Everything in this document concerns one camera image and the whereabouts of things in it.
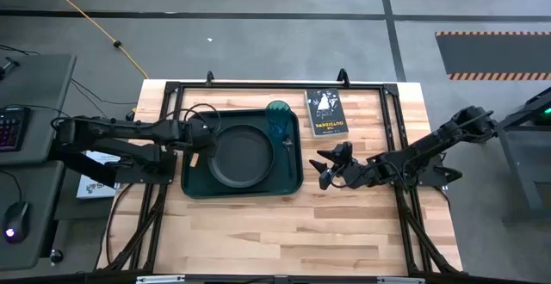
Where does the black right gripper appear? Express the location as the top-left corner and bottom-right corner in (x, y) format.
(308, 141), (372, 191)

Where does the black spoon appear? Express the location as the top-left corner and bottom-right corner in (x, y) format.
(282, 135), (296, 180)

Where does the black round plate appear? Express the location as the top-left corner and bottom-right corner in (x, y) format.
(207, 124), (276, 189)

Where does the dark green plastic tray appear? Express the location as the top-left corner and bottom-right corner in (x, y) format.
(180, 108), (305, 200)

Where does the blue faceted plastic cup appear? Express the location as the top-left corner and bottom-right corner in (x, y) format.
(264, 99), (293, 139)

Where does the black paperback book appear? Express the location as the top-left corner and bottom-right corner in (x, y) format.
(304, 87), (350, 139)

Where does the white printed booklet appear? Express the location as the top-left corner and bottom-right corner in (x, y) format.
(76, 151), (122, 201)

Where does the grey desk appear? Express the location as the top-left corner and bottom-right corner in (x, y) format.
(0, 160), (66, 272)
(0, 52), (77, 166)

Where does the black backlit keyboard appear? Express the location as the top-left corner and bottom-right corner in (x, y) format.
(0, 106), (33, 153)

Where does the black equipment stand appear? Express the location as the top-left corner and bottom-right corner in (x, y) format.
(473, 86), (551, 225)

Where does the black mat with striped edge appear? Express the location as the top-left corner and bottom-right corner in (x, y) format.
(435, 30), (551, 82)

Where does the black computer mouse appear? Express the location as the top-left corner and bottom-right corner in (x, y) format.
(2, 201), (32, 244)

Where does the black desk clamp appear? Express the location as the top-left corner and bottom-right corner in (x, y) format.
(0, 56), (21, 79)

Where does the black aluminium table frame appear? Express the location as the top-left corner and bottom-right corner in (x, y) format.
(96, 67), (464, 284)

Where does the thin black floor cable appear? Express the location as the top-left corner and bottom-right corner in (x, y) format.
(69, 77), (139, 106)

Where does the yellow extension cable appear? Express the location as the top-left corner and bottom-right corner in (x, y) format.
(36, 0), (151, 80)

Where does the silver aluminium bracket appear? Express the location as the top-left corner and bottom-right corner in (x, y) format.
(377, 276), (426, 284)
(135, 275), (187, 284)

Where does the black mouse cable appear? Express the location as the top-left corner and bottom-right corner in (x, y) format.
(0, 169), (23, 204)

